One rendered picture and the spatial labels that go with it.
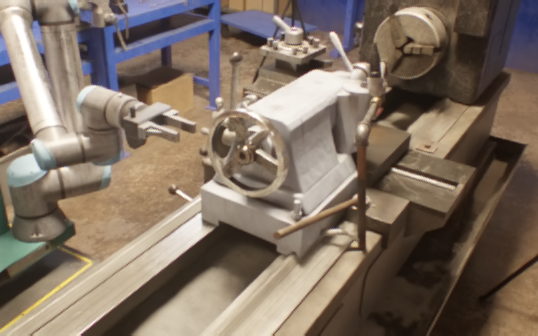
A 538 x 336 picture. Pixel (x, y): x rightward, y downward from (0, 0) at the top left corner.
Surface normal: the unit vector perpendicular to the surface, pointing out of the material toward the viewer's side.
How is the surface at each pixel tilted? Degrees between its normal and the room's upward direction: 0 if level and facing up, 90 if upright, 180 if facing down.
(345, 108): 79
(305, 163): 70
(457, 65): 90
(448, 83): 90
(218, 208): 90
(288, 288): 0
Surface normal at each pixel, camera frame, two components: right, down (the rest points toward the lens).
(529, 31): -0.55, 0.39
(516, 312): 0.03, -0.88
